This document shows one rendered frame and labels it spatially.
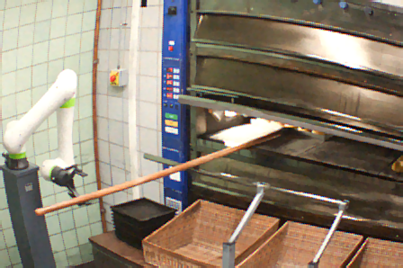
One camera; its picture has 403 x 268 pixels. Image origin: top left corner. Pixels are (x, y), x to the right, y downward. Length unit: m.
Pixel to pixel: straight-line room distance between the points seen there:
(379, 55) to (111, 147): 2.08
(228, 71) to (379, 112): 0.99
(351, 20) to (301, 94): 0.56
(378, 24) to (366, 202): 0.94
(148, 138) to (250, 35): 0.98
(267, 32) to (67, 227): 1.98
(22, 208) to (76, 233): 1.31
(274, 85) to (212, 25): 0.49
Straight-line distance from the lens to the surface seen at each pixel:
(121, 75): 3.73
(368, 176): 2.85
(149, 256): 3.25
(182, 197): 3.58
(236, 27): 3.17
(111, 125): 3.95
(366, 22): 2.72
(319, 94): 2.91
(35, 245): 3.05
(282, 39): 2.99
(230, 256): 2.69
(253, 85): 3.13
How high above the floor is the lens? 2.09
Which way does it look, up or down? 15 degrees down
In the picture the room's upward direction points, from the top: straight up
